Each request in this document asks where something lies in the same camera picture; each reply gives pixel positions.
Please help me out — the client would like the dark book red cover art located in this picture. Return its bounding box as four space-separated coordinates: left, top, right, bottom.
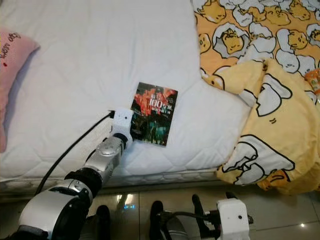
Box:
130 82 179 147

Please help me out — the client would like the robot right foot black grey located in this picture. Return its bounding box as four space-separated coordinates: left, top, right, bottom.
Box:
148 200 187 240

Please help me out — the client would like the robot foot black grey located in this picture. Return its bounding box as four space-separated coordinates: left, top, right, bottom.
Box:
148 200 187 240
95 204 112 240

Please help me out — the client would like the yellow cartoon egg print duvet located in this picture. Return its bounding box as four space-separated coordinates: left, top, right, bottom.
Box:
191 0 320 196

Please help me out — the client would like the white quilted mattress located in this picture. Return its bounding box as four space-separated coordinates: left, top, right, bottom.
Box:
0 0 251 195

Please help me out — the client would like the robot left foot black grey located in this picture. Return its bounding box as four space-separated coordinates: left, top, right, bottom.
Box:
95 204 112 240

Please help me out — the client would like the pink pillow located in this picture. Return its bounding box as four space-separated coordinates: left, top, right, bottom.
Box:
0 27 41 153

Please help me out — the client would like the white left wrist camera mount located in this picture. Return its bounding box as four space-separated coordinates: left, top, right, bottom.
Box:
111 109 134 147

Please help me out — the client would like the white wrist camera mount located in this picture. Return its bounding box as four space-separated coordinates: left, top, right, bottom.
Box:
216 198 251 240
111 109 134 147

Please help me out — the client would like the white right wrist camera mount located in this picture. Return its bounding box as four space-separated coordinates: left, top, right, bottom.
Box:
216 198 251 240

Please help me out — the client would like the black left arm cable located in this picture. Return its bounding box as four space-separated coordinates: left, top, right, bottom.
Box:
34 110 116 197

